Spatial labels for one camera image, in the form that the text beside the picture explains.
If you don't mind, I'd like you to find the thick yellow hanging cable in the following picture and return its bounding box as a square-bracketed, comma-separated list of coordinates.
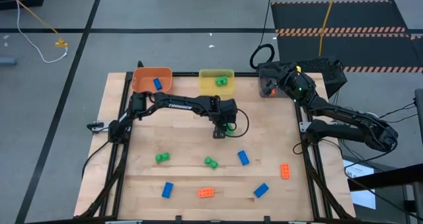
[318, 0, 340, 57]

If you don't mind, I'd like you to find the white lit screen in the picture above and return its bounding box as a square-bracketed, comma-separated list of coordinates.
[342, 159, 377, 211]

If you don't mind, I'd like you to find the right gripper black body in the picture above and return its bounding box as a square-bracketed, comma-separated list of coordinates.
[269, 63, 298, 88]

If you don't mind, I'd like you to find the yellow cable with plug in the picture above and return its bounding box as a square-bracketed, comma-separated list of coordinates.
[0, 0, 69, 49]

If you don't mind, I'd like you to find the grey metal post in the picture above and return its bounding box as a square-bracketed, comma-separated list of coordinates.
[414, 88, 423, 145]

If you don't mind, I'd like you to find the orange plastic bin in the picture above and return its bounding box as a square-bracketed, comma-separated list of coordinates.
[132, 67, 174, 94]

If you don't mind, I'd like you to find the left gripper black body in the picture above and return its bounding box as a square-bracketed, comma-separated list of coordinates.
[213, 98, 239, 139]

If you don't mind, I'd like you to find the black looped floor cable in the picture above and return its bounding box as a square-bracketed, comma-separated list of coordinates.
[249, 0, 277, 70]

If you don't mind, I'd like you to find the yellow translucent plastic bin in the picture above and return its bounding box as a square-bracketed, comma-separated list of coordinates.
[198, 69, 236, 97]

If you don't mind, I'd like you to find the black hazard-striped floor mat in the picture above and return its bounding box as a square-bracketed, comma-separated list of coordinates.
[270, 0, 408, 34]
[276, 33, 423, 74]

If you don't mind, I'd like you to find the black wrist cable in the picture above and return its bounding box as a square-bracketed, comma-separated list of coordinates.
[227, 108, 251, 139]

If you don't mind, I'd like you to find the grey translucent plastic bin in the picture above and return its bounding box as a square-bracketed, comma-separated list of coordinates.
[258, 68, 300, 98]

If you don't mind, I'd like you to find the black beam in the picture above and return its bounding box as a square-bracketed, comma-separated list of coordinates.
[347, 163, 423, 192]

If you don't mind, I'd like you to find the white floor cable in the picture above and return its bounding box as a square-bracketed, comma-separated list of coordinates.
[9, 0, 69, 64]

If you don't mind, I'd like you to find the black aluminium table frame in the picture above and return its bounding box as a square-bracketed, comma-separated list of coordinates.
[77, 71, 356, 224]

